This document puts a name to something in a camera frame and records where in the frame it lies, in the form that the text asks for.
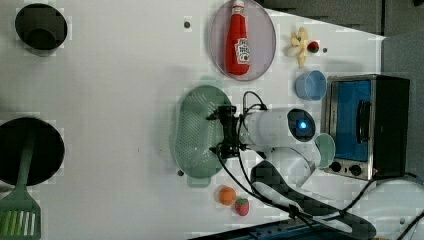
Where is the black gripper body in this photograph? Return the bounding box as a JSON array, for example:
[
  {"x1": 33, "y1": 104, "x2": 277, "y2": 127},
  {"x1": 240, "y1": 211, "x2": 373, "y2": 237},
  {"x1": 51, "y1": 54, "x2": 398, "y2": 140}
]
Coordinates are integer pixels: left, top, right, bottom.
[{"x1": 218, "y1": 105, "x2": 239, "y2": 158}]

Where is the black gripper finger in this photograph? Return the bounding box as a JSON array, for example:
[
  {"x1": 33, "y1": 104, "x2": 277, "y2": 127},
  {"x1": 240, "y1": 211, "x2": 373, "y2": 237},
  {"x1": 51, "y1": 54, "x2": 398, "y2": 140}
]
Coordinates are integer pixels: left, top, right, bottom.
[
  {"x1": 206, "y1": 113, "x2": 220, "y2": 121},
  {"x1": 209, "y1": 144, "x2": 221, "y2": 154}
]

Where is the green plastic strainer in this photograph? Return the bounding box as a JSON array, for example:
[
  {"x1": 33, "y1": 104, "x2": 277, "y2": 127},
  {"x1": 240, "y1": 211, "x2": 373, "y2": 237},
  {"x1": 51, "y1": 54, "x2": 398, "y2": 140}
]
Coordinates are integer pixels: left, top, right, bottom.
[{"x1": 173, "y1": 85, "x2": 231, "y2": 188}]

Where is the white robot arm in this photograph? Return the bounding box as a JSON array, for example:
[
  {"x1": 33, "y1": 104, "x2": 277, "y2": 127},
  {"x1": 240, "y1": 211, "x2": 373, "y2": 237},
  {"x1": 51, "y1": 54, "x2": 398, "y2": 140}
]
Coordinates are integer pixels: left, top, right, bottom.
[{"x1": 205, "y1": 105, "x2": 376, "y2": 240}]

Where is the orange toy fruit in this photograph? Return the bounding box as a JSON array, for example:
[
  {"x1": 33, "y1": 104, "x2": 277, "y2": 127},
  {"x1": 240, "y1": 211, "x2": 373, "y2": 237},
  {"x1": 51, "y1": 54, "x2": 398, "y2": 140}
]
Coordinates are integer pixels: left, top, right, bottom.
[{"x1": 218, "y1": 187, "x2": 237, "y2": 206}]

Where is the red ketchup bottle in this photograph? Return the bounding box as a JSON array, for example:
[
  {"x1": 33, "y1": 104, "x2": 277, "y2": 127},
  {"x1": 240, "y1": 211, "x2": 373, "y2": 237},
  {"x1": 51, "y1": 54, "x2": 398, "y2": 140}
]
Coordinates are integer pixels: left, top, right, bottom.
[{"x1": 225, "y1": 0, "x2": 250, "y2": 76}]

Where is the green plastic mug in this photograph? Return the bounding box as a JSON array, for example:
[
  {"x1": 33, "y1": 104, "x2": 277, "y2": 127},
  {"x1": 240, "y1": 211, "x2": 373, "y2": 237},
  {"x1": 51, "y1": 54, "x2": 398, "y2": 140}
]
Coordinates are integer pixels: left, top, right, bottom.
[{"x1": 315, "y1": 133, "x2": 336, "y2": 169}]

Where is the grey round plate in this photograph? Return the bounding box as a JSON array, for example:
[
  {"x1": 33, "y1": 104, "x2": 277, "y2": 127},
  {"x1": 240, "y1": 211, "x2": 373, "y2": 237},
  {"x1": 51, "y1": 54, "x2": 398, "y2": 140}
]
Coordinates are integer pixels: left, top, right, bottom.
[{"x1": 208, "y1": 0, "x2": 276, "y2": 81}]

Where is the blue plastic cup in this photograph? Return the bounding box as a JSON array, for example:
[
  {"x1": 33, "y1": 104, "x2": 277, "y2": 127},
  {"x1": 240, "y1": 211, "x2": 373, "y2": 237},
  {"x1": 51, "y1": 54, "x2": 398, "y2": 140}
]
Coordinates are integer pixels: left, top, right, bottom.
[{"x1": 295, "y1": 70, "x2": 327, "y2": 101}]

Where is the peeled toy banana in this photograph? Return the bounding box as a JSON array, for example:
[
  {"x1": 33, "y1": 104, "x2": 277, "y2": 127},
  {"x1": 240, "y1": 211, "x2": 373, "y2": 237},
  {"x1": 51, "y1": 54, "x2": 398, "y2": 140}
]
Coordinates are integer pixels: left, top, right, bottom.
[{"x1": 285, "y1": 27, "x2": 309, "y2": 68}]

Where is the small red strawberry toy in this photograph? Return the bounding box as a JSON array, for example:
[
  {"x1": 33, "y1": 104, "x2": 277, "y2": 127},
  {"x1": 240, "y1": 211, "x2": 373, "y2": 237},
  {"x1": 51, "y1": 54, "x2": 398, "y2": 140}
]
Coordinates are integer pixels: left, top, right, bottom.
[{"x1": 307, "y1": 41, "x2": 319, "y2": 53}]

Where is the black toaster oven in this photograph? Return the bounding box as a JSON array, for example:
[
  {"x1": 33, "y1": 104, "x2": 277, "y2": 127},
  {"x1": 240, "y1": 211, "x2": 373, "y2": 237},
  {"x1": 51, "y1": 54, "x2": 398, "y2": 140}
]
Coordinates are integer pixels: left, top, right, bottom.
[{"x1": 321, "y1": 74, "x2": 410, "y2": 181}]

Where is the large black pan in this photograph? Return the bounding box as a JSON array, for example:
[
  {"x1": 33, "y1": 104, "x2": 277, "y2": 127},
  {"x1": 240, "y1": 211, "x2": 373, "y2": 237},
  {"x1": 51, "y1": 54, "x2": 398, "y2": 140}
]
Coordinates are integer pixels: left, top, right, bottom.
[{"x1": 0, "y1": 117, "x2": 65, "y2": 186}]

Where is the small black bowl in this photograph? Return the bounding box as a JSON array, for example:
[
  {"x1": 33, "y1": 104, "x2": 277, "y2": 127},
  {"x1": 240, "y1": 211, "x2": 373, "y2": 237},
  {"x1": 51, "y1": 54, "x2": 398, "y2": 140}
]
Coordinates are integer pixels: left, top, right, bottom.
[{"x1": 15, "y1": 3, "x2": 68, "y2": 51}]

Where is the green slotted spatula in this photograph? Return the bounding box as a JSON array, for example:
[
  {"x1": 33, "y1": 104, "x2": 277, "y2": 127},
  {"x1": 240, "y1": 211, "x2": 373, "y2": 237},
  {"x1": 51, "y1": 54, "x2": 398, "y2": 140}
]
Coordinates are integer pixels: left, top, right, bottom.
[{"x1": 0, "y1": 134, "x2": 41, "y2": 240}]

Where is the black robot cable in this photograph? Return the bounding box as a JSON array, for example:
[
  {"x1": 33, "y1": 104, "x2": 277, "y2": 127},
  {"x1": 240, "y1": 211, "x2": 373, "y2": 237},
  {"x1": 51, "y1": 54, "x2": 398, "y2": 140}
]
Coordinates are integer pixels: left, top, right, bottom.
[{"x1": 215, "y1": 90, "x2": 424, "y2": 240}]

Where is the blue metal frame rail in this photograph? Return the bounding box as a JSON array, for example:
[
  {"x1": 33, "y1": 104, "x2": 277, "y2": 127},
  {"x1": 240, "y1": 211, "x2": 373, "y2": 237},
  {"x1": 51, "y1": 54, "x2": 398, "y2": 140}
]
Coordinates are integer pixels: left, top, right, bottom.
[{"x1": 189, "y1": 220, "x2": 340, "y2": 240}]

